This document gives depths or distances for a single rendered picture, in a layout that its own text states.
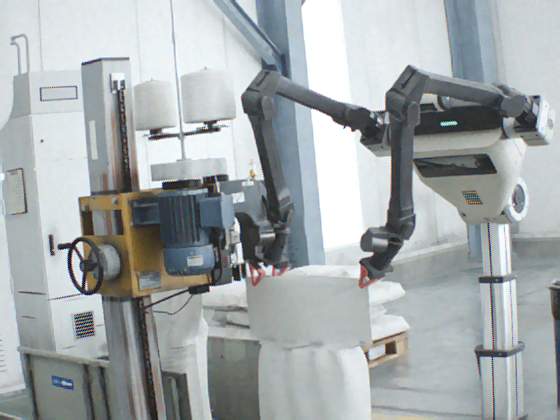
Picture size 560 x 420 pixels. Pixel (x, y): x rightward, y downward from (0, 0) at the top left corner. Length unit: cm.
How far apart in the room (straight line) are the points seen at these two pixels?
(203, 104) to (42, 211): 401
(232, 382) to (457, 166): 130
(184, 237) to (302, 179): 615
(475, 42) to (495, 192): 865
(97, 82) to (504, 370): 163
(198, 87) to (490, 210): 102
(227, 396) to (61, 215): 333
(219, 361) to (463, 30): 844
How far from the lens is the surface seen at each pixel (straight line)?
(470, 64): 1190
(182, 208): 298
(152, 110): 328
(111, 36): 825
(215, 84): 308
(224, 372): 398
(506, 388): 346
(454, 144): 321
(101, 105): 312
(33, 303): 719
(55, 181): 706
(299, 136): 910
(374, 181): 1049
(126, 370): 318
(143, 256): 311
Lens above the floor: 141
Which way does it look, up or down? 3 degrees down
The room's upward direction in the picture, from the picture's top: 5 degrees counter-clockwise
